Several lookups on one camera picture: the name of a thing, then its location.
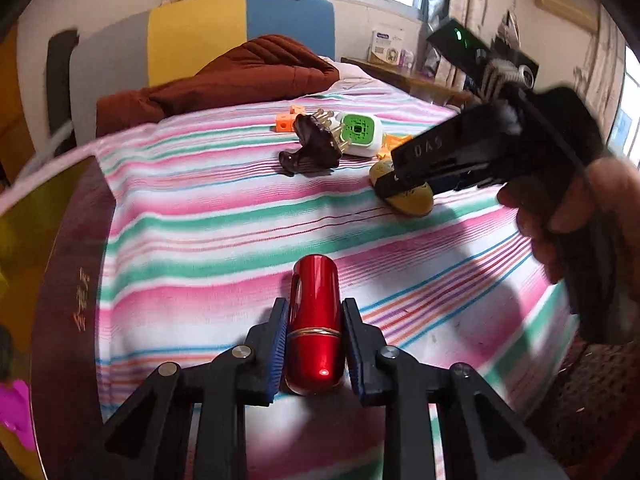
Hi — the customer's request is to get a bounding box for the pale patterned curtain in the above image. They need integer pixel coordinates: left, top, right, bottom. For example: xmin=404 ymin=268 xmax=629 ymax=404
xmin=422 ymin=0 xmax=526 ymax=91

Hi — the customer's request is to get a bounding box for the orange plastic mold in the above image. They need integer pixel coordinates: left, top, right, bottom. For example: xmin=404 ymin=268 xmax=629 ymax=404
xmin=377 ymin=132 xmax=414 ymax=161

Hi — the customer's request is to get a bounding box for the brown scalp massage comb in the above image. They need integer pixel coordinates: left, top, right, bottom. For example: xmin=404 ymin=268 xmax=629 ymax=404
xmin=279 ymin=109 xmax=349 ymax=177

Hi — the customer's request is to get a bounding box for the beige wall fixture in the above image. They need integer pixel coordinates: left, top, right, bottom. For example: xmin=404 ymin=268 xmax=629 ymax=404
xmin=535 ymin=0 xmax=599 ymax=31

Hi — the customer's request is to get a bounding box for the white cardboard box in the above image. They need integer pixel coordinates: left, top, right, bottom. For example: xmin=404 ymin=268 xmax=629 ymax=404
xmin=367 ymin=29 xmax=406 ymax=66

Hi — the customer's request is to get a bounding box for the orange perforated building block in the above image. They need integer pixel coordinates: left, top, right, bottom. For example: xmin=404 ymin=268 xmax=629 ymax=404
xmin=274 ymin=105 xmax=306 ymax=134

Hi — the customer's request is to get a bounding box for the yellow oval object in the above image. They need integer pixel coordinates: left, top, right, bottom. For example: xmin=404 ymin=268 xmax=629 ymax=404
xmin=369 ymin=159 xmax=435 ymax=217

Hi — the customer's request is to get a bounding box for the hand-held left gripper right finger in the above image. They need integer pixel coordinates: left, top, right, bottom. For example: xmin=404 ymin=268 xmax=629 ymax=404
xmin=341 ymin=297 xmax=571 ymax=480

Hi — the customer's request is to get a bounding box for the black rolled mat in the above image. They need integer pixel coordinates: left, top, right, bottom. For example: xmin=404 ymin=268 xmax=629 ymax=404
xmin=46 ymin=30 xmax=80 ymax=127

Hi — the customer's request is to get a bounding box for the person's right hand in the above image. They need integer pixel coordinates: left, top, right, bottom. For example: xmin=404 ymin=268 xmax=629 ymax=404
xmin=497 ymin=157 xmax=640 ymax=287

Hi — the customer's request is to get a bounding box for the person's dark red clothing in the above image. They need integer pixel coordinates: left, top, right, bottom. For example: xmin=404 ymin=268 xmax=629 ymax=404
xmin=525 ymin=340 xmax=640 ymax=480

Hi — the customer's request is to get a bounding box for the grey yellow blue headboard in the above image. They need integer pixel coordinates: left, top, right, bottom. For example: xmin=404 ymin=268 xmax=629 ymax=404
xmin=67 ymin=0 xmax=337 ymax=131

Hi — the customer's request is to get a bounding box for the white green plastic device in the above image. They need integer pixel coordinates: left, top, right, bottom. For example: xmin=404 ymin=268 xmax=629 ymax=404
xmin=334 ymin=111 xmax=385 ymax=157

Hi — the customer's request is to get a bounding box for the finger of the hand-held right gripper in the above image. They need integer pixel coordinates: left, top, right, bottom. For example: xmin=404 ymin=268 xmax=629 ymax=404
xmin=374 ymin=166 xmax=483 ymax=204
xmin=390 ymin=110 xmax=506 ymax=181

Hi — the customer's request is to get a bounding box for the wooden bedside shelf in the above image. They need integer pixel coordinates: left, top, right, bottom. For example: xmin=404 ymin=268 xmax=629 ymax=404
xmin=340 ymin=56 xmax=476 ymax=109

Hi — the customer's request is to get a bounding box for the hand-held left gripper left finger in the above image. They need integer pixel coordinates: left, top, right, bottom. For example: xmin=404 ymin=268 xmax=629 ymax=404
xmin=75 ymin=298 xmax=291 ymax=480

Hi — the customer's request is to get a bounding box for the striped pink green blanket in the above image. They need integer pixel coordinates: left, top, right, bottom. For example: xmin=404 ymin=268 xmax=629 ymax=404
xmin=95 ymin=85 xmax=601 ymax=480

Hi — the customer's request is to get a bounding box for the gold metal tin box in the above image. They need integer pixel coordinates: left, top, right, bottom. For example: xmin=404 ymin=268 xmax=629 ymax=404
xmin=0 ymin=152 xmax=109 ymax=480

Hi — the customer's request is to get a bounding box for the wooden wardrobe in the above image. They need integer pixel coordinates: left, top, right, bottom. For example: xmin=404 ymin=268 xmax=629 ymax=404
xmin=0 ymin=25 xmax=37 ymax=186

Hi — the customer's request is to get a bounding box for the red lipstick tube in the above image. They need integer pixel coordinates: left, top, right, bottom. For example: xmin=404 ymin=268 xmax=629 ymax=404
xmin=285 ymin=254 xmax=347 ymax=396

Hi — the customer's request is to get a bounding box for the brown quilted blanket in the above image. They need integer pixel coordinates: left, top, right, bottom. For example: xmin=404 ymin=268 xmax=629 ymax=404
xmin=95 ymin=35 xmax=341 ymax=139

